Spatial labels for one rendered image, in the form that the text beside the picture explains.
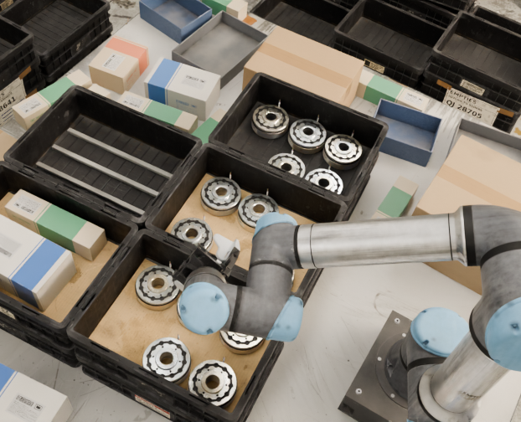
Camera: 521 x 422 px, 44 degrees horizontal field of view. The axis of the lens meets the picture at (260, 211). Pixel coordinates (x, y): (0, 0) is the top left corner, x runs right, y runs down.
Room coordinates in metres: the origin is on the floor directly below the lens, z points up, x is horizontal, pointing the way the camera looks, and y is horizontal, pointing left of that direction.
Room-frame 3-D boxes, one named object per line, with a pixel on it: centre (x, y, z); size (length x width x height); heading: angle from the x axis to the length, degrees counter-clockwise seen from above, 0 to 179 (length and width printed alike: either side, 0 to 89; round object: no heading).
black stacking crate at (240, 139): (1.16, -0.07, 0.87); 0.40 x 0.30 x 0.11; 70
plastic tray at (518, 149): (1.35, -0.68, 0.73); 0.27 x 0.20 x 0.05; 74
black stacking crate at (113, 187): (1.01, 0.40, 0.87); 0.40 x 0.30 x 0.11; 70
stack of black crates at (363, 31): (2.19, -0.43, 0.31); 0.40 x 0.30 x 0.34; 65
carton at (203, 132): (1.25, 0.20, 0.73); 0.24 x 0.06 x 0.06; 151
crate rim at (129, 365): (0.59, 0.13, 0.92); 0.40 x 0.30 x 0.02; 70
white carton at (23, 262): (0.70, 0.52, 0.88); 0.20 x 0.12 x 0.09; 69
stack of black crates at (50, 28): (2.00, 0.93, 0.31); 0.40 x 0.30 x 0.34; 155
